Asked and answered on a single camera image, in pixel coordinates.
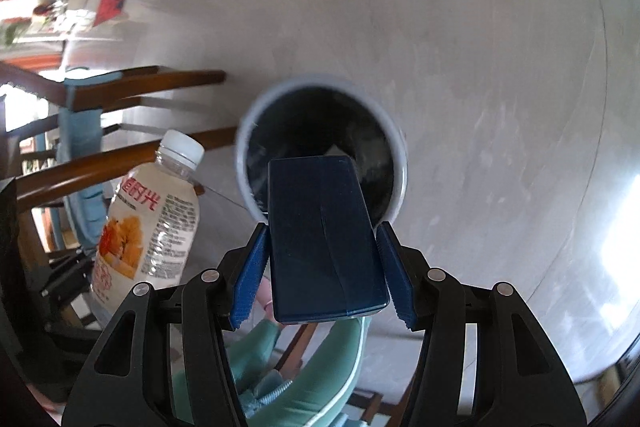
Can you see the dark blue carton box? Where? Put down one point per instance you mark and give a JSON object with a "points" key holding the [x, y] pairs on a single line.
{"points": [[320, 247]]}

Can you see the dark wooden chair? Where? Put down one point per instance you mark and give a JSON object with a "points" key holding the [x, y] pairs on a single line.
{"points": [[75, 174]]}

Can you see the potted plant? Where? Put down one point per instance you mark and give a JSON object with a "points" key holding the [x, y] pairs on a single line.
{"points": [[20, 27]]}

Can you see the orange label juice bottle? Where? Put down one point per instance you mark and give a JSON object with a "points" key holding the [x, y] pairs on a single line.
{"points": [[150, 217]]}

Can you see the grey round trash bin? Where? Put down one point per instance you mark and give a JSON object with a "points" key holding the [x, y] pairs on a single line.
{"points": [[305, 122]]}

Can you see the wooden stool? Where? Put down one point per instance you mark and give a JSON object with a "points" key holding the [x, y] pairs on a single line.
{"points": [[297, 347]]}

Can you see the light blue cloth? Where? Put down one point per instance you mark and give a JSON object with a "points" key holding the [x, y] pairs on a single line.
{"points": [[80, 127]]}

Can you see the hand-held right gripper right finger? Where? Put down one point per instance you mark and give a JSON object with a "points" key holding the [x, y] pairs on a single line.
{"points": [[395, 274]]}

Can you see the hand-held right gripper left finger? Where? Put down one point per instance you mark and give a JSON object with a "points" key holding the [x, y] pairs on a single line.
{"points": [[250, 274]]}

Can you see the pink slipper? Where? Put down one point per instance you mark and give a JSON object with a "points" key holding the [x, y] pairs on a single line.
{"points": [[266, 302]]}

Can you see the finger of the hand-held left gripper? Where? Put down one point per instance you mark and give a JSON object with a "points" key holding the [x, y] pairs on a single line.
{"points": [[70, 274]]}

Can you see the person's left leg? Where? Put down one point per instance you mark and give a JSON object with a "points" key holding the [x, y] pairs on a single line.
{"points": [[252, 359]]}

